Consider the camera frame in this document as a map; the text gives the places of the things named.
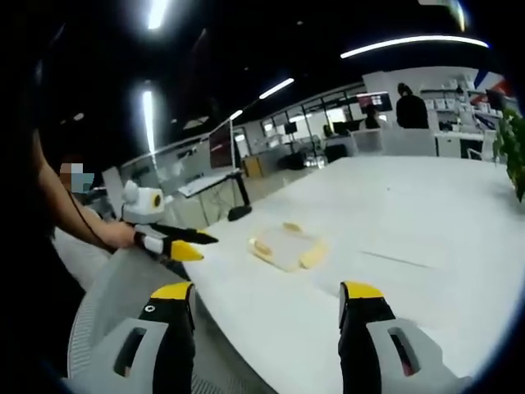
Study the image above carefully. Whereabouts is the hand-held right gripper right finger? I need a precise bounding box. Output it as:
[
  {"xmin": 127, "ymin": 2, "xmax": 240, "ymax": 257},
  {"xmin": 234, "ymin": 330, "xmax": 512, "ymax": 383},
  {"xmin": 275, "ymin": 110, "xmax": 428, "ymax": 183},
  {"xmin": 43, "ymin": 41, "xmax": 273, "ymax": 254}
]
[{"xmin": 338, "ymin": 281, "xmax": 457, "ymax": 394}]

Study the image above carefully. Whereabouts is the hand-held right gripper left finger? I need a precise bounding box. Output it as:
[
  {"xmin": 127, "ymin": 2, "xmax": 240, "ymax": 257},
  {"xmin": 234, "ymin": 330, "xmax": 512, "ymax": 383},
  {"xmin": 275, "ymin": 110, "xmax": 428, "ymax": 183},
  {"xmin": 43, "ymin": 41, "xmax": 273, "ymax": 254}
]
[{"xmin": 92, "ymin": 281, "xmax": 196, "ymax": 394}]

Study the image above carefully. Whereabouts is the person's left hand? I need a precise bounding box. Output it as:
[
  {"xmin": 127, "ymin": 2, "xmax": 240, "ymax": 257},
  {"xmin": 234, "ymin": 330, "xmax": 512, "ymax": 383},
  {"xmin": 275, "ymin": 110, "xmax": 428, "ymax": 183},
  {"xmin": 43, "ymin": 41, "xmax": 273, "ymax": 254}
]
[{"xmin": 103, "ymin": 223, "xmax": 139, "ymax": 251}]

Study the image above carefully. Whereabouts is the black desk stand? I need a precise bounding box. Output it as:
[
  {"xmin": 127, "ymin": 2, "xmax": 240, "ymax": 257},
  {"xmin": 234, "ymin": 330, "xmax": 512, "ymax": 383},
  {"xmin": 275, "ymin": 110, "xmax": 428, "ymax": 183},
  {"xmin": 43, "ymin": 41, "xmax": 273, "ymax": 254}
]
[{"xmin": 226, "ymin": 168, "xmax": 253, "ymax": 222}]

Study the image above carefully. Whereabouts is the grey mesh office chair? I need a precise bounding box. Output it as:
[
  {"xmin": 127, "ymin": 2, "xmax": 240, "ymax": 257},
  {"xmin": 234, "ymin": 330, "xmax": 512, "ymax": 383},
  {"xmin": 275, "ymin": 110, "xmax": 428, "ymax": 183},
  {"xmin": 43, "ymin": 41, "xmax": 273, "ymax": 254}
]
[{"xmin": 65, "ymin": 245, "xmax": 202, "ymax": 394}]

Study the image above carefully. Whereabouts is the long ceiling light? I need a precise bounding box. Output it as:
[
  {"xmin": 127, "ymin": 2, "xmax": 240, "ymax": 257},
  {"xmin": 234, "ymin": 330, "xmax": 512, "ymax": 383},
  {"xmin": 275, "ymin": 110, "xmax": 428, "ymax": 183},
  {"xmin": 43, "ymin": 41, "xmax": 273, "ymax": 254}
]
[
  {"xmin": 141, "ymin": 89, "xmax": 157, "ymax": 155},
  {"xmin": 258, "ymin": 76, "xmax": 296, "ymax": 101},
  {"xmin": 146, "ymin": 0, "xmax": 171, "ymax": 30},
  {"xmin": 339, "ymin": 34, "xmax": 490, "ymax": 60}
]

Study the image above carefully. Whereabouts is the computer monitor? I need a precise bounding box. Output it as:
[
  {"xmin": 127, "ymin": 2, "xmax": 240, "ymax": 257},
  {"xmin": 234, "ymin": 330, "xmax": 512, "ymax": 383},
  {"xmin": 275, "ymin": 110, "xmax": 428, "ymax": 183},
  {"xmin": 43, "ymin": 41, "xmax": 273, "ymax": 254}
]
[{"xmin": 208, "ymin": 121, "xmax": 235, "ymax": 170}]

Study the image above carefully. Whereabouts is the cardboard box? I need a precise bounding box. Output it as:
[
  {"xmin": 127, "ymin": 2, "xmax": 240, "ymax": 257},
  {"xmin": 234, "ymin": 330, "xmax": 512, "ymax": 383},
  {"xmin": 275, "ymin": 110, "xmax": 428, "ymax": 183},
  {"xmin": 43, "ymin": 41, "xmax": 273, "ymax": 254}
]
[{"xmin": 243, "ymin": 155, "xmax": 264, "ymax": 178}]

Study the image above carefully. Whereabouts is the white chair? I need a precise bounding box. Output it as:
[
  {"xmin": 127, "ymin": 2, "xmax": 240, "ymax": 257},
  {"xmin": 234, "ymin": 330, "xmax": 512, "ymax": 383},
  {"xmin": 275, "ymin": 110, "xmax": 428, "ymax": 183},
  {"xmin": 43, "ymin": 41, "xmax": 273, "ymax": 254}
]
[{"xmin": 466, "ymin": 130, "xmax": 498, "ymax": 162}]

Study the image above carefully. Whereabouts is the white counter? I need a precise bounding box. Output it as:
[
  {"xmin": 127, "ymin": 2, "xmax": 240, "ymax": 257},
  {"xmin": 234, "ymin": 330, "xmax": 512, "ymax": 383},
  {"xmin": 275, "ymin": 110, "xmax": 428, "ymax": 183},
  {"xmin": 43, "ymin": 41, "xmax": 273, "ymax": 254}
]
[{"xmin": 351, "ymin": 127, "xmax": 438, "ymax": 158}]

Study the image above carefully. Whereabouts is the green potted plant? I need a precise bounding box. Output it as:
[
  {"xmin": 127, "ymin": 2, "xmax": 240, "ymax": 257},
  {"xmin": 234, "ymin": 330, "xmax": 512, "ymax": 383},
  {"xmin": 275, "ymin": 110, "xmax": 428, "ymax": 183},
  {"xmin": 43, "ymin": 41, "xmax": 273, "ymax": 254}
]
[{"xmin": 493, "ymin": 107, "xmax": 525, "ymax": 203}]

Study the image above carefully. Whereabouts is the shelf with white boxes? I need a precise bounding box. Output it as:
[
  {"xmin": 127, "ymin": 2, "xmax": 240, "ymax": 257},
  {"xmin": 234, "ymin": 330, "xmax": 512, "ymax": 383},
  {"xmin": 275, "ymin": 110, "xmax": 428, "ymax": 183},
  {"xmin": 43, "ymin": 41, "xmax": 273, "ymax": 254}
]
[{"xmin": 421, "ymin": 76, "xmax": 506, "ymax": 133}]

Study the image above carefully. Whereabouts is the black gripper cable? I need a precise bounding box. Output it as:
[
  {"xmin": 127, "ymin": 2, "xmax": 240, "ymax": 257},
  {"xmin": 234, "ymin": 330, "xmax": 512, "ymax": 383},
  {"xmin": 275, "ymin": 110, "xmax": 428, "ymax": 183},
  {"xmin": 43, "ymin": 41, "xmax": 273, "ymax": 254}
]
[{"xmin": 60, "ymin": 178, "xmax": 118, "ymax": 254}]

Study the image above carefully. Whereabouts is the wall screen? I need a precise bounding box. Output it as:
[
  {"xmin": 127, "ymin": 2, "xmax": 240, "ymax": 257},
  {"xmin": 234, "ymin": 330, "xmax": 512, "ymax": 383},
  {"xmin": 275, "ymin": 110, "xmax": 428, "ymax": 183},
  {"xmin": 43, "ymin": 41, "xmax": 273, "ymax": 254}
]
[{"xmin": 355, "ymin": 91, "xmax": 394, "ymax": 112}]

